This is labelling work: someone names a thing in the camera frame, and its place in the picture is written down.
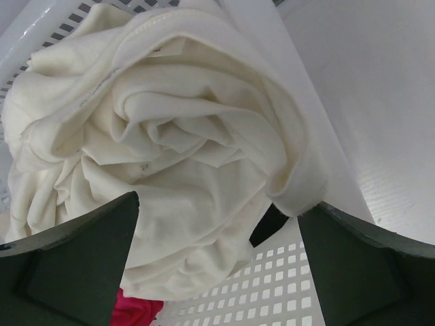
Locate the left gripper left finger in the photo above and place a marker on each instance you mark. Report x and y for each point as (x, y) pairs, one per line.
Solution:
(69, 274)

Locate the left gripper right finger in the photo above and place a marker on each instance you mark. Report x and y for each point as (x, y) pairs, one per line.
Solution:
(367, 275)

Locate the white plastic laundry basket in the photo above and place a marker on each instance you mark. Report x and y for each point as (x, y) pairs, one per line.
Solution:
(275, 287)

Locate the pink red t shirt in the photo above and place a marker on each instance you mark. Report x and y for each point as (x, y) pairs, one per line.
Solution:
(131, 311)

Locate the cream white t shirt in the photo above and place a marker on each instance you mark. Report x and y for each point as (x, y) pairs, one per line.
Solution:
(181, 105)

